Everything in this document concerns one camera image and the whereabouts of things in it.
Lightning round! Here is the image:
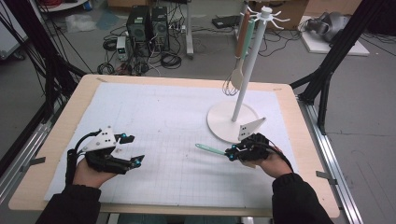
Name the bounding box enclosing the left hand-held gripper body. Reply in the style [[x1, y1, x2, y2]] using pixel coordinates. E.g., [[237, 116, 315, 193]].
[[82, 125, 135, 175]]

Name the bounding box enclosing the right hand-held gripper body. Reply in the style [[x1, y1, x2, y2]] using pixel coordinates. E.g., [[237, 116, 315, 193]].
[[234, 117, 273, 163]]

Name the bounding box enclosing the small cream spatula green handle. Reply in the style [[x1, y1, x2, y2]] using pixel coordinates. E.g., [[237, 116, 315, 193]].
[[194, 143, 258, 170]]

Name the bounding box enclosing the wide cream spatula green handle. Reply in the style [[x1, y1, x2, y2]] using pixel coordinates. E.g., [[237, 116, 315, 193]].
[[231, 18, 257, 91]]

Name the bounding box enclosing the white utensil rack stand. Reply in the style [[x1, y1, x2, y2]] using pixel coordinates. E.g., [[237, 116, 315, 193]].
[[205, 6, 291, 145]]

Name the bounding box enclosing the wire whisk wooden handle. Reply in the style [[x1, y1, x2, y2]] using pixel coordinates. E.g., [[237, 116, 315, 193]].
[[221, 10, 252, 97]]

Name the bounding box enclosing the person's right hand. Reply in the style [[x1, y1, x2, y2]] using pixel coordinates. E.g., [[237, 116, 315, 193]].
[[249, 151, 294, 179]]

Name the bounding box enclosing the person's left hand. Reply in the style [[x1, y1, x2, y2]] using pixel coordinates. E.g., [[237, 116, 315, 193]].
[[71, 158, 119, 189]]

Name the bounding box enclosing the white grid mat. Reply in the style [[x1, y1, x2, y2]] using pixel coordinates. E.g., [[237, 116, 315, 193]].
[[43, 81, 302, 210]]

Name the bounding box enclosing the white power supply unit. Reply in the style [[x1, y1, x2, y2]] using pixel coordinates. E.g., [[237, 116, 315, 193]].
[[116, 35, 130, 62]]

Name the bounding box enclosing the white desk leg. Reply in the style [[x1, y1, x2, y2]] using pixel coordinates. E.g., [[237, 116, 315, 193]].
[[185, 0, 196, 60], [233, 0, 250, 60]]

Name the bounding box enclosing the black computer tower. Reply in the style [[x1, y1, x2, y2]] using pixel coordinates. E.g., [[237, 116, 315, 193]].
[[150, 6, 171, 52], [125, 5, 153, 58]]

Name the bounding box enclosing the clear plastic bag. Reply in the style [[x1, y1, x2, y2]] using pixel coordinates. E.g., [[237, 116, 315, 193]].
[[64, 13, 98, 34]]

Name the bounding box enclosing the white board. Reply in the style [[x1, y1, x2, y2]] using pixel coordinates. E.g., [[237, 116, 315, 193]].
[[299, 15, 371, 57]]

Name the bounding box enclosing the black flat box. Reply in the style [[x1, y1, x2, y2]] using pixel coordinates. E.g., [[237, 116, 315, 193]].
[[211, 14, 243, 30]]

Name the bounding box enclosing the white cabinet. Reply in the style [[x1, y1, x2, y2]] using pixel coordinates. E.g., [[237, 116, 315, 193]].
[[0, 0, 30, 61]]

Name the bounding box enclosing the round white table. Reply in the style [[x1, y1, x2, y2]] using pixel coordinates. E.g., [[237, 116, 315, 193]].
[[36, 0, 90, 13]]

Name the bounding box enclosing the grey headset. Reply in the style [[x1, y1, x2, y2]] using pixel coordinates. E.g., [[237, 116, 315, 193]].
[[304, 11, 352, 43]]

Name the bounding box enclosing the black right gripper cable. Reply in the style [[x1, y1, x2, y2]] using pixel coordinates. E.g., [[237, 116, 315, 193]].
[[266, 141, 295, 174]]

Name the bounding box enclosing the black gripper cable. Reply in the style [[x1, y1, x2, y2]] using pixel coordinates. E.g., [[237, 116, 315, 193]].
[[266, 141, 295, 174], [64, 130, 103, 188]]

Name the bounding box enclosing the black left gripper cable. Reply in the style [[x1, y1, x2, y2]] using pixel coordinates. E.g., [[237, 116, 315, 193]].
[[64, 130, 103, 188]]

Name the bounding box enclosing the grey metal bracket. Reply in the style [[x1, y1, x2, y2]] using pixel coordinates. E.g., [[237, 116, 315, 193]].
[[315, 170, 339, 187], [20, 156, 47, 173]]

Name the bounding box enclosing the black cable coil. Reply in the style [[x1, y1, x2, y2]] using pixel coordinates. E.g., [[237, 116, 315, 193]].
[[160, 50, 183, 70], [96, 62, 117, 76], [102, 36, 118, 52]]

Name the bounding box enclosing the aluminium rail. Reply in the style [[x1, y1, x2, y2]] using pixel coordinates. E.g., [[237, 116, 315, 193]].
[[0, 96, 68, 204], [296, 95, 365, 224]]

